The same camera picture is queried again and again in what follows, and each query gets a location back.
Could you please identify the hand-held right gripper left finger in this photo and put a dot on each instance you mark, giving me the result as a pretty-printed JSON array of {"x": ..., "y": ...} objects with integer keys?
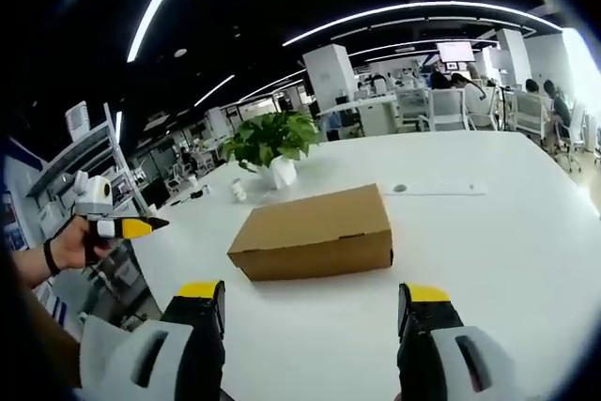
[{"x": 188, "y": 326}]

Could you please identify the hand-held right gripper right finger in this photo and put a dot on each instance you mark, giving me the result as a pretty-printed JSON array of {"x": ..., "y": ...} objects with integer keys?
[{"x": 436, "y": 330}]

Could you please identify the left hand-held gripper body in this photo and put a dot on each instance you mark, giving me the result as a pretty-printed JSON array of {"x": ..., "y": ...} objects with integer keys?
[{"x": 94, "y": 196}]

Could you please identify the brown cardboard shoe box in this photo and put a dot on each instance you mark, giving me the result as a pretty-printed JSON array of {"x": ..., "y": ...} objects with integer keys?
[{"x": 319, "y": 232}]

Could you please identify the person's left hand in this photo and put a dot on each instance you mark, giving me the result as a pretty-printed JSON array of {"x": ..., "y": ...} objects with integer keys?
[{"x": 75, "y": 243}]

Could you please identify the white metal shelf rack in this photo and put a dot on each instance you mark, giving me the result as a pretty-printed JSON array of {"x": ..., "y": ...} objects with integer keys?
[{"x": 89, "y": 161}]

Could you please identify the black wristband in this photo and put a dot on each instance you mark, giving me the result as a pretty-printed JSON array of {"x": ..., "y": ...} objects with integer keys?
[{"x": 50, "y": 255}]

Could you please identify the white plant pot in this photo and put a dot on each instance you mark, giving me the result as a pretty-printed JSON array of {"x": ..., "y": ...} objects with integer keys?
[{"x": 282, "y": 171}]

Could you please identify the green potted plant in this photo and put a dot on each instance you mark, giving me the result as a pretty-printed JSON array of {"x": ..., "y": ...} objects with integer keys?
[{"x": 272, "y": 135}]

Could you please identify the white square pillar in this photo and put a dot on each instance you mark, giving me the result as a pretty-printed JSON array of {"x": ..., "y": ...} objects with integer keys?
[{"x": 328, "y": 77}]

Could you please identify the wall screen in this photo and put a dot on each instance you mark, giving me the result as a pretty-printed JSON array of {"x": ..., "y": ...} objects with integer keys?
[{"x": 454, "y": 50}]

